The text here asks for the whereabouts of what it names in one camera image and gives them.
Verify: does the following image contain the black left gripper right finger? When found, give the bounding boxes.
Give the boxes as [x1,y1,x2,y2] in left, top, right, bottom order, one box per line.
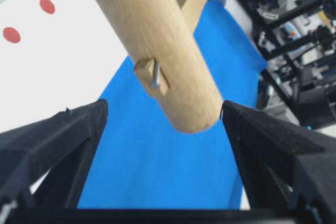
[221,100,335,223]

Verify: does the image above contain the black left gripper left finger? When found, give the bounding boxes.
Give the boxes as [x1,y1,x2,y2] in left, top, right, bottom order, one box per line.
[1,99,108,223]

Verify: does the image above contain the wooden mallet hammer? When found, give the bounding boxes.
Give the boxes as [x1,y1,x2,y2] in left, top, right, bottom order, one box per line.
[96,0,223,133]

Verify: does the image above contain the red dot mark lower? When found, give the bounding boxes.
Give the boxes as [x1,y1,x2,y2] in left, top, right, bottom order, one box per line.
[3,27,21,44]

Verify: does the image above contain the red dot mark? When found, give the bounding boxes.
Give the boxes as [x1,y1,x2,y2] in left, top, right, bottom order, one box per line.
[39,0,56,14]
[3,27,21,44]

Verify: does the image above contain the red dot mark middle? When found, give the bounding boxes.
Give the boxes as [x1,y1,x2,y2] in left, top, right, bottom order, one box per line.
[39,0,56,14]

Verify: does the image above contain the black equipment rack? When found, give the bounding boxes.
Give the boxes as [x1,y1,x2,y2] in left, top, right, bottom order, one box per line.
[225,0,336,130]

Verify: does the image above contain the blue table mat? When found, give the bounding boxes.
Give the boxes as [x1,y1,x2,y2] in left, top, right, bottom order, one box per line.
[79,0,267,209]

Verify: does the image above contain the white paper sheet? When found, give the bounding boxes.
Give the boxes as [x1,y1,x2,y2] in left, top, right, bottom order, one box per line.
[1,0,127,132]

